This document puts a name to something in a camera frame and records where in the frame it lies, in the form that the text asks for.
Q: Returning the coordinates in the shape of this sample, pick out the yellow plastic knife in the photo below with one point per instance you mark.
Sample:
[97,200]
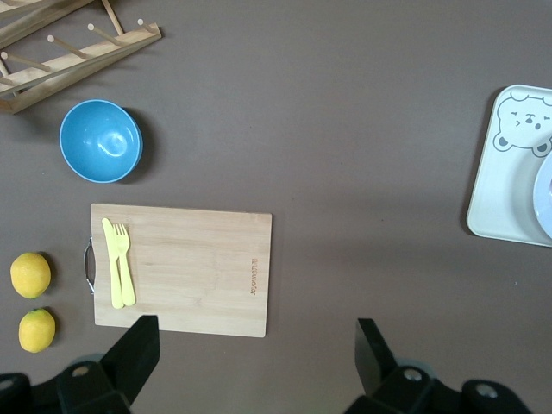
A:
[113,259]

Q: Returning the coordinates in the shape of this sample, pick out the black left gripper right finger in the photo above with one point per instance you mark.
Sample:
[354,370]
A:
[375,358]

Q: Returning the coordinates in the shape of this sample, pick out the yellow lemon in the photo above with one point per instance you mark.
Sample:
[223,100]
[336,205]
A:
[37,330]
[30,275]

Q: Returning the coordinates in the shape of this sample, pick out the lavender round plate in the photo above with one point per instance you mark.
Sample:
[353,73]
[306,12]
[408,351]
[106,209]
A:
[544,194]

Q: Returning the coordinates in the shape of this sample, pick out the blue bowl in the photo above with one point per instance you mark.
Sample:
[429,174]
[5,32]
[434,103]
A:
[101,140]

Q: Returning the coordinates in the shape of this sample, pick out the wooden cutting board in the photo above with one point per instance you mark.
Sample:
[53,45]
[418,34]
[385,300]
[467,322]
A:
[194,267]

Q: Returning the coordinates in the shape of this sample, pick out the yellow plastic fork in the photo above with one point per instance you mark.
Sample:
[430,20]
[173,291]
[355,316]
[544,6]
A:
[126,276]

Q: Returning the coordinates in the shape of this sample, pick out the wooden peg drying rack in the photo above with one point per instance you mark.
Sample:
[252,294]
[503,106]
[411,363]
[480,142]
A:
[86,56]

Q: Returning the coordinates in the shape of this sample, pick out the cream bear print tray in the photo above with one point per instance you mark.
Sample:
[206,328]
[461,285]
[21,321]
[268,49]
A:
[496,194]

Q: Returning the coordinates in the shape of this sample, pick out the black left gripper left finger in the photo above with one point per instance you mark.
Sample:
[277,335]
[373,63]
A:
[129,358]

